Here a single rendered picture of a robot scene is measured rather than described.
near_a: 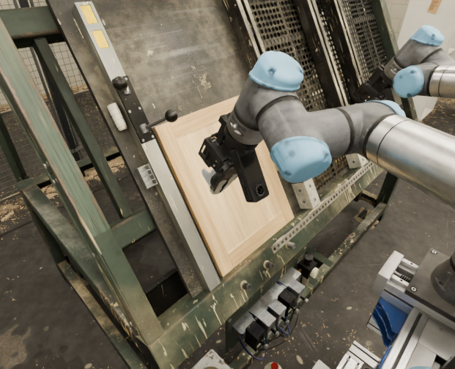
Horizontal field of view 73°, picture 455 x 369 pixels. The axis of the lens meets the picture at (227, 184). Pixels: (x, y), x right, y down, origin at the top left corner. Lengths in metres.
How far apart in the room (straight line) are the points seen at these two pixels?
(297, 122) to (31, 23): 0.84
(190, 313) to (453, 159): 0.85
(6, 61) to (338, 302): 2.07
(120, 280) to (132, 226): 0.18
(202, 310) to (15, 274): 1.86
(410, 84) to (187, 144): 0.67
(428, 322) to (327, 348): 1.02
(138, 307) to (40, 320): 1.45
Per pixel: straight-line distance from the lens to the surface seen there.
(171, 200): 0.99
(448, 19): 4.68
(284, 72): 0.48
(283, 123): 0.44
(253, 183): 0.60
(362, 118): 0.50
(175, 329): 1.05
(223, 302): 1.12
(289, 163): 0.42
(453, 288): 1.07
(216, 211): 1.11
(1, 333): 2.44
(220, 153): 0.61
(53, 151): 0.90
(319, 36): 1.69
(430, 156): 0.43
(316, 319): 2.15
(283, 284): 1.33
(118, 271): 0.93
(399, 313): 1.18
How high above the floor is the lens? 1.80
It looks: 36 degrees down
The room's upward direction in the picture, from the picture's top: straight up
